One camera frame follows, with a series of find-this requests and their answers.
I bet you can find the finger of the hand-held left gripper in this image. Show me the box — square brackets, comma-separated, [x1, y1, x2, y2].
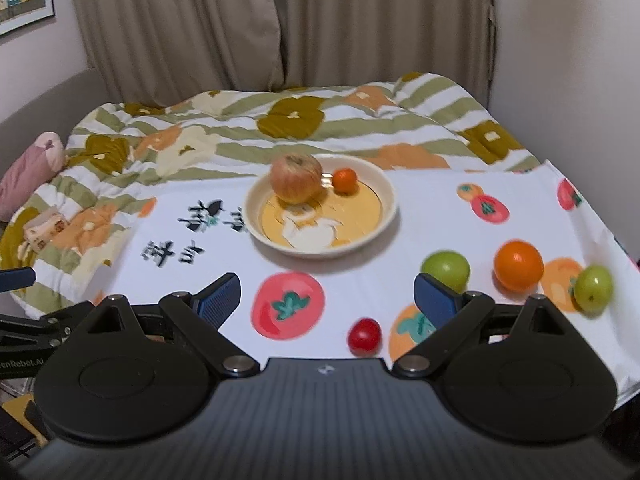
[0, 301, 97, 356]
[0, 267, 37, 292]

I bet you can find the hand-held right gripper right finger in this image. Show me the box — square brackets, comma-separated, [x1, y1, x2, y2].
[391, 273, 568, 378]

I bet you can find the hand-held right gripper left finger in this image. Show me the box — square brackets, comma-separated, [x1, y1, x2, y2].
[82, 272, 261, 378]

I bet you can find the green apple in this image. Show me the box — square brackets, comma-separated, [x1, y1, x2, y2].
[573, 265, 614, 313]
[421, 250, 471, 293]

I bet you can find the red cherry tomato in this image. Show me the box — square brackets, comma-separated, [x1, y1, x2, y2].
[347, 317, 382, 357]

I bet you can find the orange persimmon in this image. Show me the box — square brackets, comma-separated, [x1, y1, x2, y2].
[494, 240, 545, 295]

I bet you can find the cream bowl with yellow print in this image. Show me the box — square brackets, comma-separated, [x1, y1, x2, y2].
[243, 154, 399, 260]

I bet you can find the patterned tissue pack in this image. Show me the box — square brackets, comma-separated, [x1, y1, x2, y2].
[24, 210, 68, 253]

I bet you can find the pink plush pillow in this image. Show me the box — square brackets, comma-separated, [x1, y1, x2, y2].
[0, 131, 66, 223]

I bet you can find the white fruit-printed cloth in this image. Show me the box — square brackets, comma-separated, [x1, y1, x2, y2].
[102, 160, 640, 411]

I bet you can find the large red-yellow apple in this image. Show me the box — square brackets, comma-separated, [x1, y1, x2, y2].
[270, 154, 323, 205]

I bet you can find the small tangerine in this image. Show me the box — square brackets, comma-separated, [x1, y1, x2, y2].
[331, 168, 358, 196]

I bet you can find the floral striped blanket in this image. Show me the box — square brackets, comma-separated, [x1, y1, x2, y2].
[0, 72, 543, 311]

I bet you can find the beige curtain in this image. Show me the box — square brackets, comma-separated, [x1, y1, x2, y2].
[260, 0, 497, 100]
[67, 0, 286, 106]

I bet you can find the grey upholstered bed frame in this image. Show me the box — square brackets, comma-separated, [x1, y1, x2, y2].
[0, 67, 106, 181]

